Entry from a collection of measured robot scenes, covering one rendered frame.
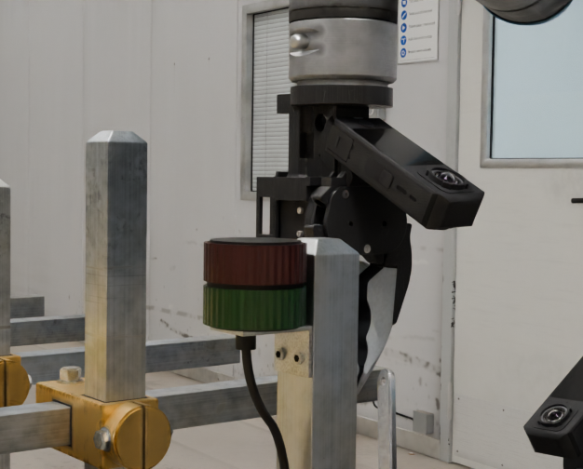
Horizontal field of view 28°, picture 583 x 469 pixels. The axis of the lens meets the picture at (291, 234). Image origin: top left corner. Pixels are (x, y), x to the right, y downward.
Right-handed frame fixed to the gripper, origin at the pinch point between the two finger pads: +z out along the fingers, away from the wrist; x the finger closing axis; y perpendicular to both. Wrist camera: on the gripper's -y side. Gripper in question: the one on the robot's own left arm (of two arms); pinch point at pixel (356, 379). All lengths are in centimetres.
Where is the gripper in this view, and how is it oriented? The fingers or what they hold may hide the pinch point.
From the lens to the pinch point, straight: 80.8
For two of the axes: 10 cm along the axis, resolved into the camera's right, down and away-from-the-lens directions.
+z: -0.1, 10.0, 0.5
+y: -6.1, -0.5, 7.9
